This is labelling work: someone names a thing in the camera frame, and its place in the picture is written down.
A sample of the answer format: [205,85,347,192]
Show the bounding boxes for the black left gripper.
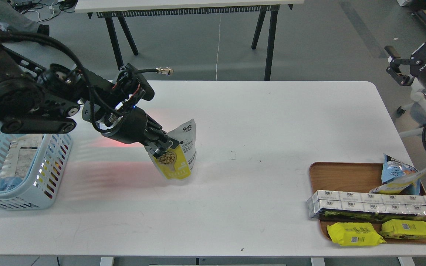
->
[82,64,180,158]

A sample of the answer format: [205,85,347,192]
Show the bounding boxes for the yellow nut snack pouch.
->
[144,119,196,180]

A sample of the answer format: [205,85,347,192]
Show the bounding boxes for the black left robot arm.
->
[0,31,179,158]

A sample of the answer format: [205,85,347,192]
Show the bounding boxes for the yellow clear snack pouch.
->
[369,168,426,195]

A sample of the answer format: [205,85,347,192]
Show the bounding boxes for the light blue plastic basket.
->
[0,131,73,210]

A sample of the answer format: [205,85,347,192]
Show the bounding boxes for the white snack bag in basket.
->
[0,134,43,179]

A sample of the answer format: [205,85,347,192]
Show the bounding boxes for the silver multipack snack box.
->
[306,190,426,223]

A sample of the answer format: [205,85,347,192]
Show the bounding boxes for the right yellow snack pack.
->
[378,219,426,239]

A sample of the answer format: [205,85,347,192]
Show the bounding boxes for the yellow snack pack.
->
[378,219,426,239]
[327,222,386,246]

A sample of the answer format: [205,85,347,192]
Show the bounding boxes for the blue snack bag in basket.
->
[0,177,22,192]

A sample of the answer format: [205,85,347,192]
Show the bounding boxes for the left yellow snack pack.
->
[327,222,386,246]

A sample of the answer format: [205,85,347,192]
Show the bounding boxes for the brown wooden tray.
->
[309,162,426,244]

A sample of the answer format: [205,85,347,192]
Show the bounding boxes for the background white table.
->
[74,0,303,81]

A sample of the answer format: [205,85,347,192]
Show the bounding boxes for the white hanging cable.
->
[216,13,222,81]

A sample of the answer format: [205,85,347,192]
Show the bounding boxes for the floor cables and devices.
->
[0,0,78,30]

